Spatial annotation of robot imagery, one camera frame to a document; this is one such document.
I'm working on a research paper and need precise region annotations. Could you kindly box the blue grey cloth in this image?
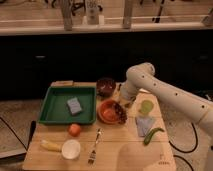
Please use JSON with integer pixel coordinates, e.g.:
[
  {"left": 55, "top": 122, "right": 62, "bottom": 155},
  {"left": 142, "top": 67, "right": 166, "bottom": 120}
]
[{"left": 135, "top": 117, "right": 155, "bottom": 137}]

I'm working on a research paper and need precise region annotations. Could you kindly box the black cable on floor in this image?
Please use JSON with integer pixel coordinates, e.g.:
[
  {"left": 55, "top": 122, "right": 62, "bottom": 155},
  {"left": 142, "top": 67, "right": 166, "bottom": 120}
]
[{"left": 168, "top": 123, "right": 199, "bottom": 171}]

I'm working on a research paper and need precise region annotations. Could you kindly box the blue sponge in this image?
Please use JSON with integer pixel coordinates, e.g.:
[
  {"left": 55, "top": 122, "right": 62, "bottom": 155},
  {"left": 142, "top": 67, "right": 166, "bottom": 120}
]
[{"left": 67, "top": 97, "right": 82, "bottom": 115}]

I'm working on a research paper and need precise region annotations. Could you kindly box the yellow corn cob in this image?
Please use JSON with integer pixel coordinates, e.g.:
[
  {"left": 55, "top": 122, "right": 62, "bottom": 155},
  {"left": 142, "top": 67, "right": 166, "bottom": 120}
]
[{"left": 41, "top": 140, "right": 61, "bottom": 152}]

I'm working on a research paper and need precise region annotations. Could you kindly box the dark red grape bunch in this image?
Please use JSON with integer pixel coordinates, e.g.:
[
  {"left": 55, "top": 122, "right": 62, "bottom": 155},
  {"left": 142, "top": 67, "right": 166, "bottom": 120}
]
[{"left": 113, "top": 103, "right": 127, "bottom": 124}]

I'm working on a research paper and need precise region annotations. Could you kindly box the red bowl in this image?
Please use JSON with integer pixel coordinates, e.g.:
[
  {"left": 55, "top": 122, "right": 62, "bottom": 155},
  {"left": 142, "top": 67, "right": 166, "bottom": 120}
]
[{"left": 97, "top": 99, "right": 119, "bottom": 124}]

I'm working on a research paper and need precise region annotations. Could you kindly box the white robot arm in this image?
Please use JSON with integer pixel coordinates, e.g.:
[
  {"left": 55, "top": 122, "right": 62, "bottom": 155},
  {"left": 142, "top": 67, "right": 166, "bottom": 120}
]
[{"left": 120, "top": 62, "right": 213, "bottom": 137}]

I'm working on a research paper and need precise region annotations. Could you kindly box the silver fork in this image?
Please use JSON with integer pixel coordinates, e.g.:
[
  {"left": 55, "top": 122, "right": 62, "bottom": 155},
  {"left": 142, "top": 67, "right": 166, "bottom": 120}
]
[{"left": 88, "top": 128, "right": 102, "bottom": 164}]

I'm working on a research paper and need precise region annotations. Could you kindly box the dark brown bowl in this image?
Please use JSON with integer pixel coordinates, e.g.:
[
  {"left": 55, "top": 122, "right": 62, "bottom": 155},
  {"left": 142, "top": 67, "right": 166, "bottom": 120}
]
[{"left": 96, "top": 77, "right": 116, "bottom": 97}]

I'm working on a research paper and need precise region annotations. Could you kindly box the white bowl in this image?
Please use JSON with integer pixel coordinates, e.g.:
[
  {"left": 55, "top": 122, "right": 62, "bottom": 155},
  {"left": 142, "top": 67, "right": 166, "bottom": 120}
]
[{"left": 62, "top": 139, "right": 81, "bottom": 159}]

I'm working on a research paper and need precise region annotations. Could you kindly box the green chili pepper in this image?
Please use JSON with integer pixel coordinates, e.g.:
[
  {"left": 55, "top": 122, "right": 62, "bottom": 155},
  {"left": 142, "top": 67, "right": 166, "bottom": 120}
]
[{"left": 143, "top": 127, "right": 165, "bottom": 146}]

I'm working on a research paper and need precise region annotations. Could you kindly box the green cup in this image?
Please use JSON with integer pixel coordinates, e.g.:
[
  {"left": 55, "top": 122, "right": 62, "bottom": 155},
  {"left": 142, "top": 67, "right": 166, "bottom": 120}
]
[{"left": 139, "top": 100, "right": 154, "bottom": 115}]

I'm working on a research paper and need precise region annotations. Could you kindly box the green plastic tray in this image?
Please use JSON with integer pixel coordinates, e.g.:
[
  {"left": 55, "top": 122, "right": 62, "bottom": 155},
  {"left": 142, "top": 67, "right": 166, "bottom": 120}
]
[{"left": 38, "top": 86, "right": 96, "bottom": 125}]

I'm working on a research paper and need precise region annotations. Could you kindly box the orange fruit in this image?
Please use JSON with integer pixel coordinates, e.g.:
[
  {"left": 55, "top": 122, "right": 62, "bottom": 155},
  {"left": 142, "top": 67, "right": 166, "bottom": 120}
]
[{"left": 68, "top": 124, "right": 81, "bottom": 137}]

